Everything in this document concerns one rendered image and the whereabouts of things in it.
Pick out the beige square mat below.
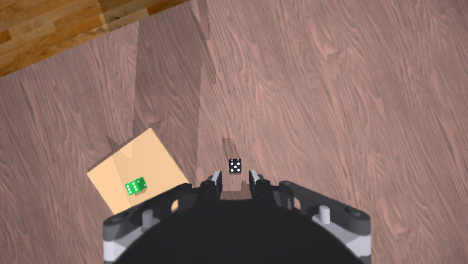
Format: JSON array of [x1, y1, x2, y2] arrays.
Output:
[[87, 128, 191, 215]]

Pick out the black die with white pips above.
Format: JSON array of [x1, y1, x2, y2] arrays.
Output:
[[229, 159, 242, 173]]

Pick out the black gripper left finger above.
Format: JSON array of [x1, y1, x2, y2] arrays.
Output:
[[103, 171, 222, 264]]

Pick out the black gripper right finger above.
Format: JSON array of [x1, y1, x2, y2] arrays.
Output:
[[249, 170, 371, 264]]

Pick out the green die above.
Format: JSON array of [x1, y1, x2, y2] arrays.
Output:
[[125, 177, 147, 195]]

